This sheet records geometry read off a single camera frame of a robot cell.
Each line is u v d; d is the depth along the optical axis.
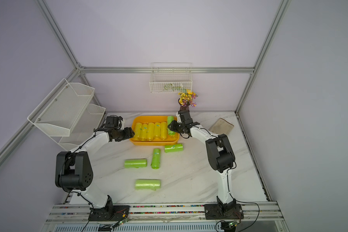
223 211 0.65
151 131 1.03
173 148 0.94
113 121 0.74
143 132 1.01
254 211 0.76
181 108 0.97
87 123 0.73
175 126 0.88
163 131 1.03
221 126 1.11
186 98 0.96
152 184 0.79
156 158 0.91
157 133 1.03
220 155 0.55
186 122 0.79
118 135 0.77
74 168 0.46
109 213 0.67
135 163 0.87
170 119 0.98
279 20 0.72
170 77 0.95
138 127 1.05
